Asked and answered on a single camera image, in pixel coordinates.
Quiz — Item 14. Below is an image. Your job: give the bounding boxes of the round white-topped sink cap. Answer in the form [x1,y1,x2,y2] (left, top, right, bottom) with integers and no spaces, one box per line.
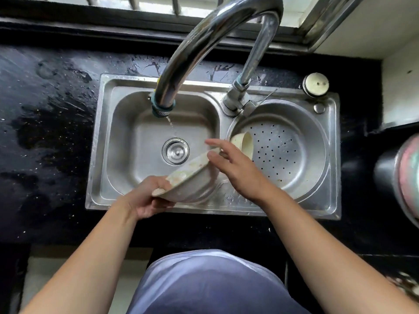
[302,72,330,98]

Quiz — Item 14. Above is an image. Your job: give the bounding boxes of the round sink drain strainer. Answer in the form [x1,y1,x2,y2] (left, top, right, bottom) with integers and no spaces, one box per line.
[162,138,190,166]

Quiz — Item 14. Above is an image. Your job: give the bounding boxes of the large cream bowl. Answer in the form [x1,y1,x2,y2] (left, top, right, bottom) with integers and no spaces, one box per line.
[151,146,222,205]

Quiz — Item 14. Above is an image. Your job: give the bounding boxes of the person's right hand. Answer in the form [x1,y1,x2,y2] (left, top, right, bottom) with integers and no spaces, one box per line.
[205,138,275,204]

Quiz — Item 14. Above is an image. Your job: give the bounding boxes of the stainless steel double sink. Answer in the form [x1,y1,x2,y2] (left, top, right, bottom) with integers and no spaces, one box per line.
[85,74,342,221]

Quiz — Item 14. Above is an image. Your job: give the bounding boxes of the chrome curved faucet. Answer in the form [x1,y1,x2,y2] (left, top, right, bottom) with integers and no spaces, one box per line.
[150,0,284,118]

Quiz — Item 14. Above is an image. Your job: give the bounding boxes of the person's grey-blue shirt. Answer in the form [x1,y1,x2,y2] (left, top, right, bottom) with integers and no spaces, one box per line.
[126,249,311,314]

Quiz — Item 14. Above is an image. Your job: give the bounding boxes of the person's right forearm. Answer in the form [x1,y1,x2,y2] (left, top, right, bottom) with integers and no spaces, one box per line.
[258,188,419,314]

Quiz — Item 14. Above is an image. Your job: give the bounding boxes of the person's left hand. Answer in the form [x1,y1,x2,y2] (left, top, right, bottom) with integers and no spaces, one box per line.
[122,175,176,221]

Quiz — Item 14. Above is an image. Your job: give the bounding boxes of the metal window frame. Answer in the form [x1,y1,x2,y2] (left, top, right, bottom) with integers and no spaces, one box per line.
[0,0,367,53]

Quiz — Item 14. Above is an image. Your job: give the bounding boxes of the window security bars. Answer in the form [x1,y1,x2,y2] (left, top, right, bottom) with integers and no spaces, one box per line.
[39,0,230,16]

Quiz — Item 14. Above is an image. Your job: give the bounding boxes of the perforated steel drain basket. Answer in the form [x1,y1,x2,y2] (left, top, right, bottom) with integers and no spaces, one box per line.
[226,100,330,200]

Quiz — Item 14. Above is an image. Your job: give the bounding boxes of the person's left forearm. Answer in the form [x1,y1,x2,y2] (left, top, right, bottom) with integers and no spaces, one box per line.
[20,194,139,314]

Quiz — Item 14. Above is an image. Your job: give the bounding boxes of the round steel pot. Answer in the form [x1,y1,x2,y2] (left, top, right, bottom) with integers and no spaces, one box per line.
[374,133,419,220]

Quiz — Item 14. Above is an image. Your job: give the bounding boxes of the small cream cup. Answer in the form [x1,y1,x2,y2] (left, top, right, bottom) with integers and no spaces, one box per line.
[219,131,254,161]

